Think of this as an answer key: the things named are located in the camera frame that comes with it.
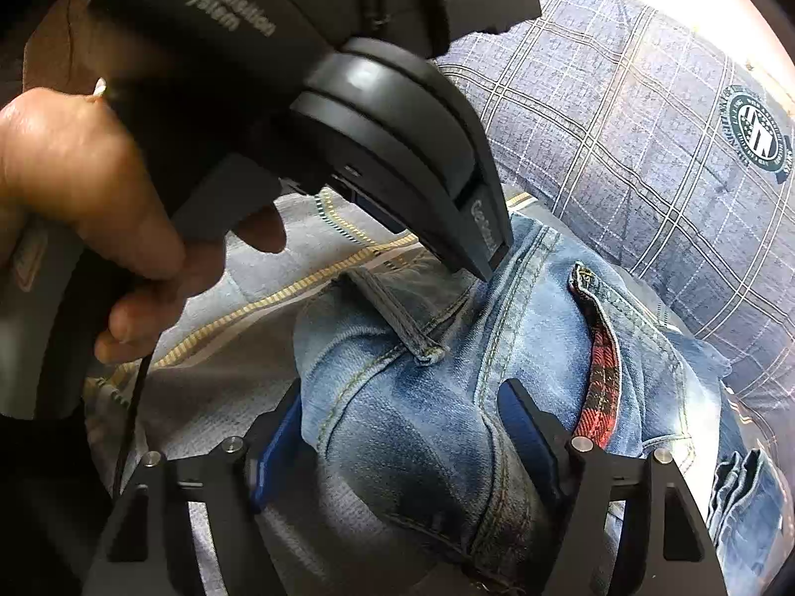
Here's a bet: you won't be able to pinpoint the brown headboard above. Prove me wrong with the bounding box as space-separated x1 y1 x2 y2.
18 0 119 100

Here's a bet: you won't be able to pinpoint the grey star print bed sheet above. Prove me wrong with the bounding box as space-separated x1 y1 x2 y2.
80 186 535 596

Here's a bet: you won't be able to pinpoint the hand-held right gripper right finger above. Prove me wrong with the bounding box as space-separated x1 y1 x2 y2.
497 377 730 596

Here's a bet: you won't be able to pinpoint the black cable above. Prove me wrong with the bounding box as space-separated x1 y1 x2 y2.
112 351 153 491

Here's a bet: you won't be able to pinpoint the blue denim pants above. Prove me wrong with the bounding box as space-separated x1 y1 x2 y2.
292 211 790 596

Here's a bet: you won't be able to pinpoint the person's left hand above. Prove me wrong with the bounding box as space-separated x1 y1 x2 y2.
0 87 288 366

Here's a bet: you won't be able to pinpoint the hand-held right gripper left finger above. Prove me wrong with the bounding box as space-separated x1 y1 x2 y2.
80 394 305 596

